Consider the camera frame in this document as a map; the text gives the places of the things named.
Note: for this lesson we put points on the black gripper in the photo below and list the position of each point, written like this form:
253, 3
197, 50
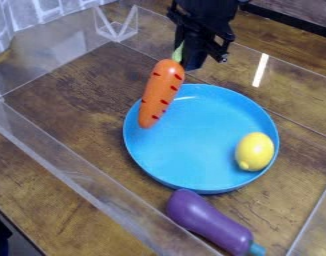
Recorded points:
204, 33

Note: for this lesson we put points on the orange toy carrot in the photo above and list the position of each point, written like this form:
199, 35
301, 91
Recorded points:
165, 82

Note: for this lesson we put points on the blue round plate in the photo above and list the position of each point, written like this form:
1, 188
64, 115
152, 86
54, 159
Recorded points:
188, 150

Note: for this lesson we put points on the yellow toy lemon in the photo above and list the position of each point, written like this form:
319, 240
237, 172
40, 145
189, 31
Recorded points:
255, 151

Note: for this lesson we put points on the white patterned curtain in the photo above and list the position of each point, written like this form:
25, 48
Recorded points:
22, 14

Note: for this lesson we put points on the purple toy eggplant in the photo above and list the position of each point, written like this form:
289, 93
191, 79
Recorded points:
200, 217

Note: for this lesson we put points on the clear acrylic corner bracket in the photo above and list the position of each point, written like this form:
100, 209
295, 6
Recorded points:
114, 30

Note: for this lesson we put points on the clear acrylic enclosure wall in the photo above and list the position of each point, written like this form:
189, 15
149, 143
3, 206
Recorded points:
72, 189

